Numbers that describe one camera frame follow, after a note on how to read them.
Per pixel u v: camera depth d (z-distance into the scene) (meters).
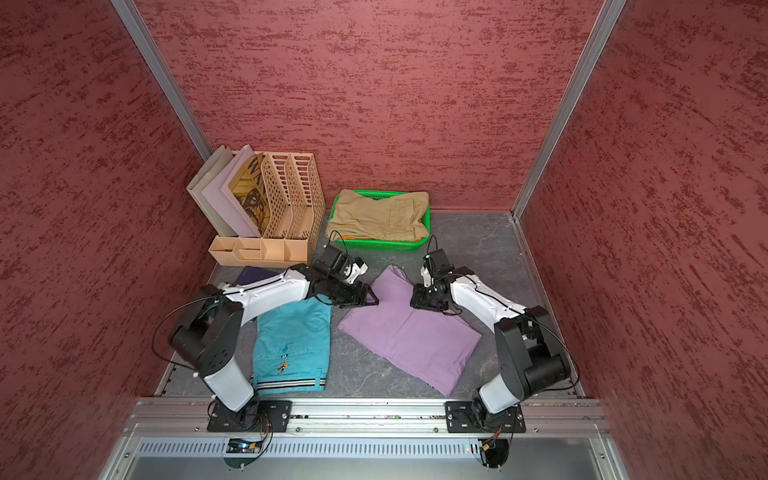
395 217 1.10
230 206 0.90
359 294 0.78
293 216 1.07
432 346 0.83
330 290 0.73
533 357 0.44
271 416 0.74
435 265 0.72
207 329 0.48
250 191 1.00
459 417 0.74
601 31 0.74
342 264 0.76
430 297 0.77
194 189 0.85
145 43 0.76
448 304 0.82
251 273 1.01
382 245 1.03
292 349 0.83
